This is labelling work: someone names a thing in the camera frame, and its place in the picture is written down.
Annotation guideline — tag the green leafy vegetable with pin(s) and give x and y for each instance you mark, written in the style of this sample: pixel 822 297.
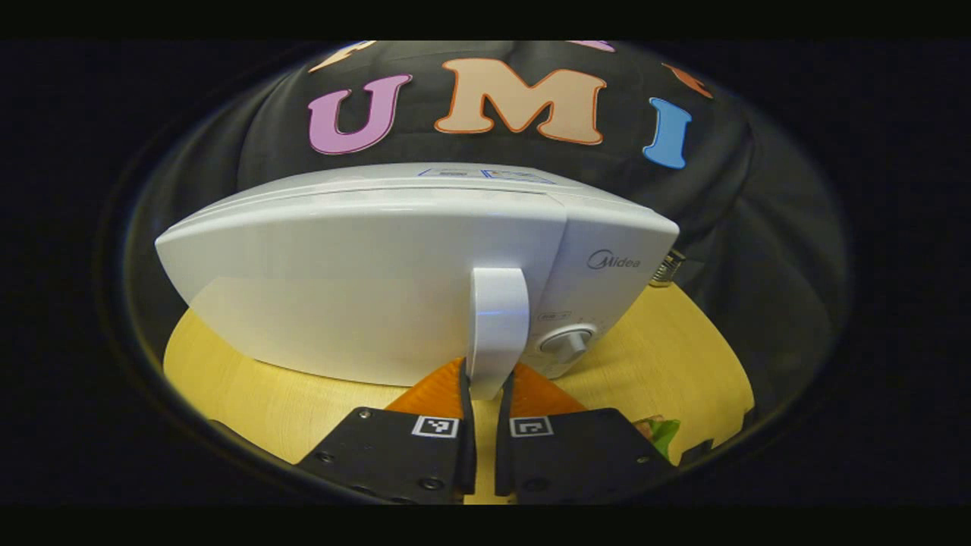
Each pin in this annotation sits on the green leafy vegetable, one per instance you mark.
pixel 664 436

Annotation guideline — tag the white microwave oven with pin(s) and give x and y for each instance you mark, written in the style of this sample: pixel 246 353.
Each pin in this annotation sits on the white microwave oven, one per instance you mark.
pixel 341 288

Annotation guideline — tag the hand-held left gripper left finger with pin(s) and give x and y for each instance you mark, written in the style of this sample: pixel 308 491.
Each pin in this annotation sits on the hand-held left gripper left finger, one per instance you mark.
pixel 467 447

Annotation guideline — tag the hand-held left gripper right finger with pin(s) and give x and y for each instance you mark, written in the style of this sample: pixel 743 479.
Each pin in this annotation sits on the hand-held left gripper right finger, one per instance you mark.
pixel 504 455

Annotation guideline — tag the black backdrop cloth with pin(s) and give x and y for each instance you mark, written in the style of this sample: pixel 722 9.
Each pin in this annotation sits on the black backdrop cloth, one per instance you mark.
pixel 758 265

